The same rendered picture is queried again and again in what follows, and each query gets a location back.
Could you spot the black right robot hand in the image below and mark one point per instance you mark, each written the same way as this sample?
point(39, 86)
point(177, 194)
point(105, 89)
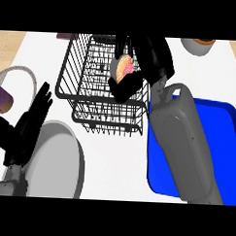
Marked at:
point(156, 56)

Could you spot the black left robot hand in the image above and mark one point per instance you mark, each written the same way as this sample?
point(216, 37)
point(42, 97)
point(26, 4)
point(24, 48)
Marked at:
point(27, 132)

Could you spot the pink frosted cupcake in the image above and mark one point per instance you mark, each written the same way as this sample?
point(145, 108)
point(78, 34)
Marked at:
point(123, 69)

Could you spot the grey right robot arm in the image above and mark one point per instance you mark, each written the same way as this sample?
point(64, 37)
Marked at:
point(183, 145)

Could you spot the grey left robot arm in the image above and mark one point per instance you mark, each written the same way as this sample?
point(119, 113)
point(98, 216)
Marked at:
point(8, 183)

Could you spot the blue tray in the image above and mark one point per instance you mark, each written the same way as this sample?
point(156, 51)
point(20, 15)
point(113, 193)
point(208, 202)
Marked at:
point(222, 153)

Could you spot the grey pot with brown top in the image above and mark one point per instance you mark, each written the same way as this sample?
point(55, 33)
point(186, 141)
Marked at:
point(197, 47)

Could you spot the purple can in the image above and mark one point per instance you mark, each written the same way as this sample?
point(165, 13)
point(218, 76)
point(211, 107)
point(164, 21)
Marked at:
point(1, 98)

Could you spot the grey round plate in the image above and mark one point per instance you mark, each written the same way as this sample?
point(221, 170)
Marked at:
point(56, 162)

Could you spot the dark maroon flat thing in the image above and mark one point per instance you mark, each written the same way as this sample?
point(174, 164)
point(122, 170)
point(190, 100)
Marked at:
point(65, 35)

